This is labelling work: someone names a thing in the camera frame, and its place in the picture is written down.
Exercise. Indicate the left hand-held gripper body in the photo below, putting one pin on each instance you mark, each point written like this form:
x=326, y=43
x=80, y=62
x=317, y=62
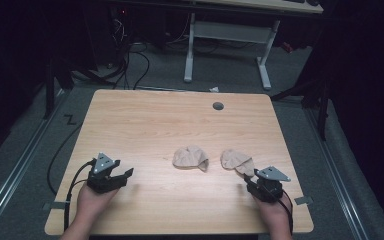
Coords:
x=104, y=180

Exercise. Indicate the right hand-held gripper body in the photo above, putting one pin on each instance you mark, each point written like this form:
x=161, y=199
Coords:
x=269, y=186

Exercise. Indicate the beige sock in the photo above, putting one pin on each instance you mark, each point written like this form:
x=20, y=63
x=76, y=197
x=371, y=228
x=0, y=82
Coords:
x=190, y=156
x=235, y=160

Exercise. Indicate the person's left hand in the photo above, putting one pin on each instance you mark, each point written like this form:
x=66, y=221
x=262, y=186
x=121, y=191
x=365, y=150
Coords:
x=93, y=201

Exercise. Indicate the person's right hand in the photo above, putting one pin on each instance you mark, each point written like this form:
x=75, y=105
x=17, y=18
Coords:
x=275, y=213

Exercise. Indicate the grey tape strip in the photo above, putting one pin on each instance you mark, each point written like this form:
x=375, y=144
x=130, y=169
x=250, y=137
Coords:
x=303, y=200
x=55, y=205

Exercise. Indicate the black metal stand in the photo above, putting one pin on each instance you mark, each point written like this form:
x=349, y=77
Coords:
x=323, y=113

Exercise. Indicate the white paper scrap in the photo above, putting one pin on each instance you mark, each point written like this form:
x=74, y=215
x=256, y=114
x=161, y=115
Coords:
x=214, y=89

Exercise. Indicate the dark computer tower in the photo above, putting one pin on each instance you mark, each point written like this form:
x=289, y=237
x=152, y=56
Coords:
x=120, y=23

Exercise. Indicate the white-framed desk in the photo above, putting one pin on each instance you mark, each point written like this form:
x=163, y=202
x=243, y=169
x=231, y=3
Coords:
x=230, y=31

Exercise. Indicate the metal floor rail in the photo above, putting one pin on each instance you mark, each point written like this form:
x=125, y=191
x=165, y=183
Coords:
x=16, y=170
x=338, y=180

